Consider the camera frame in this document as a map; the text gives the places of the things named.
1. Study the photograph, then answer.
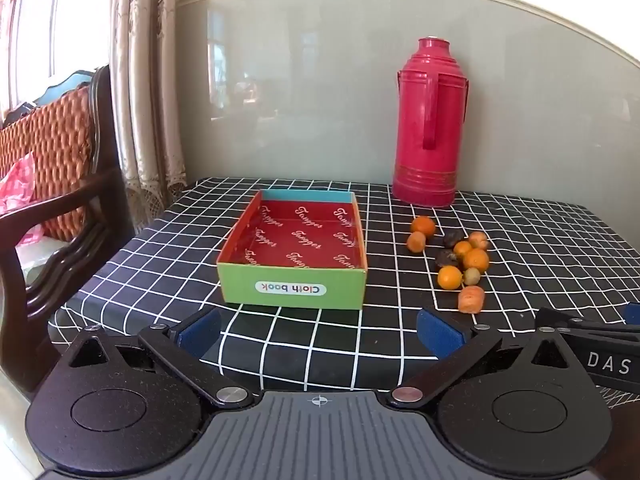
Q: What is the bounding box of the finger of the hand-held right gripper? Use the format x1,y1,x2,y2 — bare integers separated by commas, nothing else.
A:
535,302,640,342

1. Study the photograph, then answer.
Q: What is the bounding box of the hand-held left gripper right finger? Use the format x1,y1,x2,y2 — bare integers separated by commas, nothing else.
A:
387,308,586,408

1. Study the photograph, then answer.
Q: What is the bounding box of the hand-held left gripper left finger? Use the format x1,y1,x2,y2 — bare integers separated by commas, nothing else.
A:
52,307,254,410

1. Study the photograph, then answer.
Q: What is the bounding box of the wrinkled orange fruit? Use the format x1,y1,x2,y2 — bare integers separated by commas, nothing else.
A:
458,286,485,314

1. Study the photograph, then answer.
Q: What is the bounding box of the green and red cardboard box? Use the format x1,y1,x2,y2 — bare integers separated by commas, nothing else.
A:
216,189,368,311

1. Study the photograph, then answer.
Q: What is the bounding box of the black white checked tablecloth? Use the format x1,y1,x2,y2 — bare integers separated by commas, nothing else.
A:
47,177,640,411

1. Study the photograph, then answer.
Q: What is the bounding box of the dark wooden chair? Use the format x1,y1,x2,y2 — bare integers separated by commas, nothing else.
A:
0,65,137,396

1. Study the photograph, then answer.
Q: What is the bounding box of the pale seat cushion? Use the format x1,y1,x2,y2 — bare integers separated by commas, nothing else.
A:
15,237,71,291

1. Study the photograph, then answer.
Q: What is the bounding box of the red thermos flask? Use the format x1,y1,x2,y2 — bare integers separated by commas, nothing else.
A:
391,36,471,207

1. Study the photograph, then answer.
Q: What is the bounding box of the beige lace curtain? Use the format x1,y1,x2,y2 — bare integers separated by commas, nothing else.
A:
107,0,189,235

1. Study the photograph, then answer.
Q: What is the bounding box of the pink plastic bag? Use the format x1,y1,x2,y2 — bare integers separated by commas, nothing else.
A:
0,152,45,248

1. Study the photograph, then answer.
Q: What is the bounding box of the orange quilted cushion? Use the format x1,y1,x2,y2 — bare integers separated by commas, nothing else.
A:
0,87,97,241

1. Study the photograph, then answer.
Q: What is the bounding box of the window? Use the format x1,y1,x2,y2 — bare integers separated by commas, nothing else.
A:
0,0,116,113

